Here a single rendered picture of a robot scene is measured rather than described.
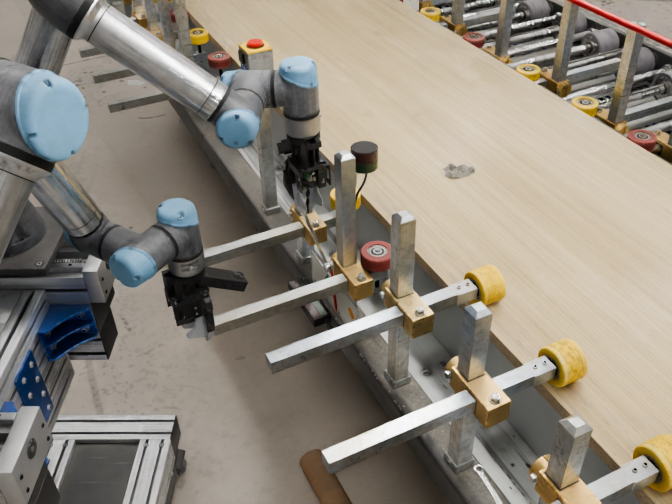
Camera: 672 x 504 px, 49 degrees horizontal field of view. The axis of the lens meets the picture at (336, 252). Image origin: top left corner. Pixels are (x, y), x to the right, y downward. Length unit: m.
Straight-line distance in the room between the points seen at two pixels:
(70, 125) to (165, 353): 1.80
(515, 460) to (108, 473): 1.15
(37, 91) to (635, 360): 1.17
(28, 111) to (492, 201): 1.21
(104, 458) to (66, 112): 1.38
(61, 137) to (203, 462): 1.56
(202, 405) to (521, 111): 1.43
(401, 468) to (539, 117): 1.17
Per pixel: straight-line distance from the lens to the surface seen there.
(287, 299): 1.67
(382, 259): 1.70
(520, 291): 1.66
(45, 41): 1.56
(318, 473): 2.31
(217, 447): 2.51
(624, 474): 1.30
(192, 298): 1.55
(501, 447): 1.72
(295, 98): 1.48
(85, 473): 2.28
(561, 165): 2.11
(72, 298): 1.70
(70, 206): 1.39
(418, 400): 1.67
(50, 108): 1.09
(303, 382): 2.65
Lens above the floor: 1.97
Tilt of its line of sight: 38 degrees down
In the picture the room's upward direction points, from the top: 2 degrees counter-clockwise
